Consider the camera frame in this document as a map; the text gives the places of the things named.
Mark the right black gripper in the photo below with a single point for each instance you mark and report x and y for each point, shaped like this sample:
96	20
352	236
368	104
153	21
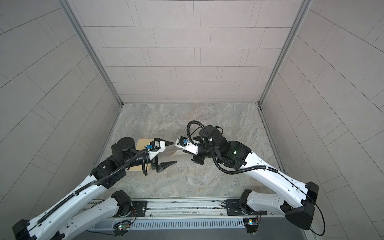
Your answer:
195	158

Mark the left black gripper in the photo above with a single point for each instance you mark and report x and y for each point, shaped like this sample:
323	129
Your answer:
158	168

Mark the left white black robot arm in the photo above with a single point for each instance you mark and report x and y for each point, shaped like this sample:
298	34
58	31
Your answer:
64	221

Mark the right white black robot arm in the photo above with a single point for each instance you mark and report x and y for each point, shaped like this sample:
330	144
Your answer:
291	198

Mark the left green circuit board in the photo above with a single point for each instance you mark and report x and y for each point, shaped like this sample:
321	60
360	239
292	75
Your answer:
122	226

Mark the right circuit board module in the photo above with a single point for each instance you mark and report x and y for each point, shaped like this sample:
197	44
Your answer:
251	225

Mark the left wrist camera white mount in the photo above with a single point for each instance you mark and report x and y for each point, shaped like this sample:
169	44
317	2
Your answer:
151	148

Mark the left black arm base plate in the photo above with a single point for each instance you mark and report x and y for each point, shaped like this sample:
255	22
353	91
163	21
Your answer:
135	209

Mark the aluminium mounting rail frame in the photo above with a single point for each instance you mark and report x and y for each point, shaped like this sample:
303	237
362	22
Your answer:
199	208

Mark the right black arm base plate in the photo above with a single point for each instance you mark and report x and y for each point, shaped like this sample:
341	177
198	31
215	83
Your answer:
234	208

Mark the white slotted cable duct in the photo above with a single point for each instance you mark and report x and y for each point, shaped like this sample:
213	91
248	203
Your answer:
187	224

